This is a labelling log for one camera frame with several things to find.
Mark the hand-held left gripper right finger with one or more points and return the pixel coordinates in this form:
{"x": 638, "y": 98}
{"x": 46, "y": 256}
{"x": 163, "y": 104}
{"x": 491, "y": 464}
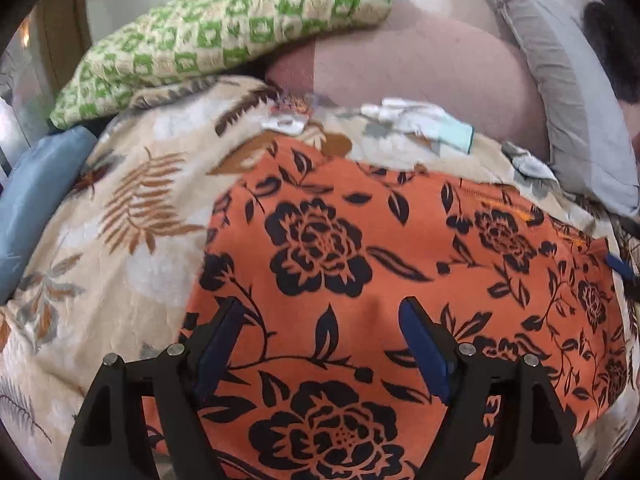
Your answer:
{"x": 422, "y": 345}

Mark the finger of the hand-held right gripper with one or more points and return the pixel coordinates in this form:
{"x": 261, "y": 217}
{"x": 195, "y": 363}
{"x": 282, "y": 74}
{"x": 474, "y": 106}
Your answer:
{"x": 617, "y": 263}

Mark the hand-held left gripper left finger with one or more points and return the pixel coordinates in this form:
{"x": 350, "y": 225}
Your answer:
{"x": 220, "y": 345}

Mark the orange floral shirt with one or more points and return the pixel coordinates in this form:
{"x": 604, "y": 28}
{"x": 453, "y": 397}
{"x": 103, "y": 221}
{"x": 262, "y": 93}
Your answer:
{"x": 400, "y": 260}

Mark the leaf print blanket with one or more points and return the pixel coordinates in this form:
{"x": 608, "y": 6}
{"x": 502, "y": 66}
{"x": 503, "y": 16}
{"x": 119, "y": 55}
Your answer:
{"x": 125, "y": 260}

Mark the grey white glove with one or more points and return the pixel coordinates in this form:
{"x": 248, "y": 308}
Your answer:
{"x": 530, "y": 162}

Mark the grey pillow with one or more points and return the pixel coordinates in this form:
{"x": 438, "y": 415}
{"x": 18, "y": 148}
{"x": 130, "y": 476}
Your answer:
{"x": 565, "y": 85}

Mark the dark furry garment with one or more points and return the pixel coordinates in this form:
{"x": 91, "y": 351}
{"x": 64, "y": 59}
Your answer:
{"x": 615, "y": 50}

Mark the white glove with teal cuff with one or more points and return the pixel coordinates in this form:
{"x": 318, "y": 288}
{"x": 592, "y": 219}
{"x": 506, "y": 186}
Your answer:
{"x": 425, "y": 120}

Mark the blue folded cloth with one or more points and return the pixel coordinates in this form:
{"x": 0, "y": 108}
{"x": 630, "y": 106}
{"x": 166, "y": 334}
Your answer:
{"x": 35, "y": 200}

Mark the small blister packet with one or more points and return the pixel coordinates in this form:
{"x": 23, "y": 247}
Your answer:
{"x": 285, "y": 117}

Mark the pink bed sheet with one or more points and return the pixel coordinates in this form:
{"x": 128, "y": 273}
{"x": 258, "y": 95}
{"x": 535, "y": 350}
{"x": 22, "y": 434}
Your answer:
{"x": 425, "y": 65}

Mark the green checkered pillow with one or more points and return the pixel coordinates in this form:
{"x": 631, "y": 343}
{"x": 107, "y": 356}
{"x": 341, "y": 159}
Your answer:
{"x": 225, "y": 35}

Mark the stained glass window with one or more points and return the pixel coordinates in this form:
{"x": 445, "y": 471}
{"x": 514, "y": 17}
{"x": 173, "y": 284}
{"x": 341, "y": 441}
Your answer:
{"x": 20, "y": 85}

